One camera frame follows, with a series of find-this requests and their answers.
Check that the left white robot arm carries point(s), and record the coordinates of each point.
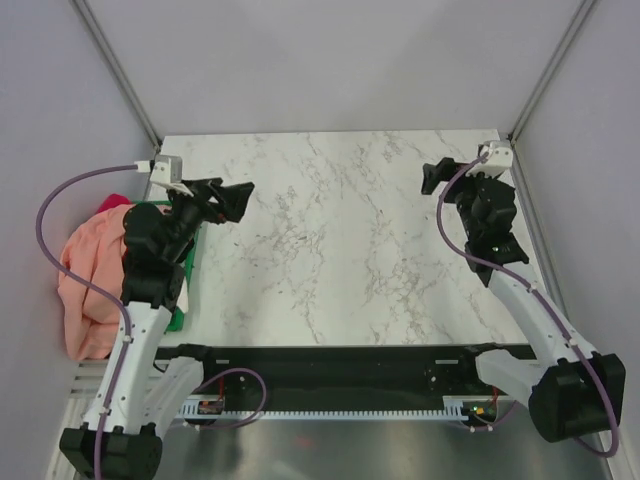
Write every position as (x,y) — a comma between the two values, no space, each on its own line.
(121,435)

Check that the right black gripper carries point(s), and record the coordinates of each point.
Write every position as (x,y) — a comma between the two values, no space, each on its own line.
(433,175)

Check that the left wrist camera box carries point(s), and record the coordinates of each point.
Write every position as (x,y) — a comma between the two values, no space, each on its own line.
(167,169)

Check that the left aluminium frame post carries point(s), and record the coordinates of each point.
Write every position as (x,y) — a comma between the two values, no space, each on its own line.
(98,37)

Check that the green plastic bin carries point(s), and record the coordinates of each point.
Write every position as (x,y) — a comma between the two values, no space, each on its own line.
(177,321)

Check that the aluminium frame post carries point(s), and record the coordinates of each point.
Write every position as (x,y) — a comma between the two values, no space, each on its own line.
(98,37)
(560,53)

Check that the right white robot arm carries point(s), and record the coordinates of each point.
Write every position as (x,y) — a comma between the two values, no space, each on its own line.
(572,390)

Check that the right aluminium frame post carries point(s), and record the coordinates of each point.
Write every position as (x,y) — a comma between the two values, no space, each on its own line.
(560,53)

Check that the magenta t shirt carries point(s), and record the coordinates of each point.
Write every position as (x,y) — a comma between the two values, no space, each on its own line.
(113,201)

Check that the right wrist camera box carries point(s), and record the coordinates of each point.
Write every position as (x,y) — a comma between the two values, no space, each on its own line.
(498,158)

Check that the peach t shirt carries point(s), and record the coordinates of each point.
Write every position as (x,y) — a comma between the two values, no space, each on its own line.
(93,252)

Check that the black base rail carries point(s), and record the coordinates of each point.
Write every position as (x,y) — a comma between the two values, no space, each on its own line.
(333,379)

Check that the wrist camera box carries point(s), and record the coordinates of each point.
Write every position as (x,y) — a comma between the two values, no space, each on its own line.
(167,169)
(498,158)

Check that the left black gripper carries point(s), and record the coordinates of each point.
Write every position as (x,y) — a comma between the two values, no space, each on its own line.
(232,204)

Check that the white slotted cable duct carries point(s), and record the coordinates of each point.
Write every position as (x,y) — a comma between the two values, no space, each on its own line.
(194,409)

